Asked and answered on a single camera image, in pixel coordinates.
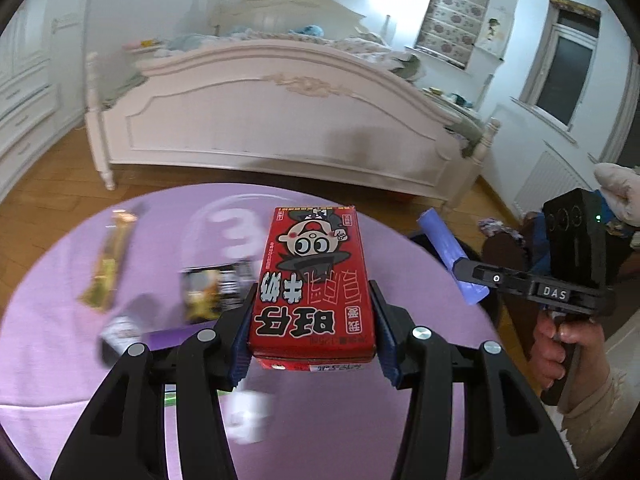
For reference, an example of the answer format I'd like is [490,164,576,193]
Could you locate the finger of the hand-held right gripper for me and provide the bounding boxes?
[452,257,534,289]
[419,208,489,307]

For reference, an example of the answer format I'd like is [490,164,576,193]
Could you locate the purple packet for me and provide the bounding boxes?
[147,327,201,350]

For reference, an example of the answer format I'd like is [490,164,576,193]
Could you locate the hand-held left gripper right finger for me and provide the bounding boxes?
[369,279,581,480]

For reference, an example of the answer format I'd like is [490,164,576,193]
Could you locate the person's right forearm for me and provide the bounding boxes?
[560,364,640,467]

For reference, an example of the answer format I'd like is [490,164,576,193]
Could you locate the window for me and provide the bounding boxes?
[519,0,601,129]

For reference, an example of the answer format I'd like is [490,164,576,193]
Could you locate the red printed carton box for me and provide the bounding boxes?
[247,204,377,372]

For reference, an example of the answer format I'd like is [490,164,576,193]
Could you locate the white wardrobe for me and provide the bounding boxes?
[0,0,86,197]

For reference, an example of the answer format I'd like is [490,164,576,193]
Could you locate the gold wrapper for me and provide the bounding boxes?
[79,209,140,314]

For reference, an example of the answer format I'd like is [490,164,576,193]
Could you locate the black yellow snack packet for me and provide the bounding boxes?
[180,258,257,325]

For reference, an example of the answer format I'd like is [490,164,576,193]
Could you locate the floral window blind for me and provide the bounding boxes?
[418,0,496,70]

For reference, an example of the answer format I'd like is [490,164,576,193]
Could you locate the white radiator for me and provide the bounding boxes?
[513,148,594,221]

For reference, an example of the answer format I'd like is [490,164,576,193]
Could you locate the wall poster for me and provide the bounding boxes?
[477,7,514,54]

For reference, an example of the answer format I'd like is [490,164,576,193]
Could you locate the white cloth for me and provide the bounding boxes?
[594,162,640,227]

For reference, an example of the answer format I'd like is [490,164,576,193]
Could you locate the small black white packet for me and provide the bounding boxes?
[101,313,151,359]

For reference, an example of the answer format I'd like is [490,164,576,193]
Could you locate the purple tablecloth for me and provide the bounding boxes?
[0,183,502,480]

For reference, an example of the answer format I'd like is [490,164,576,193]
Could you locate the purple patterned slipper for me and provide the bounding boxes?
[477,216,517,239]

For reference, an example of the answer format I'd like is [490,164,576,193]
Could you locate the person's right hand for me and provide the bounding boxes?
[531,310,615,413]

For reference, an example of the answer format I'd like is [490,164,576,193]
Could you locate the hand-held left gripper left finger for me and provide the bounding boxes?
[50,284,259,480]

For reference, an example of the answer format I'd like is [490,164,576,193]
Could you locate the white bed frame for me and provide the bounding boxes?
[83,0,502,211]

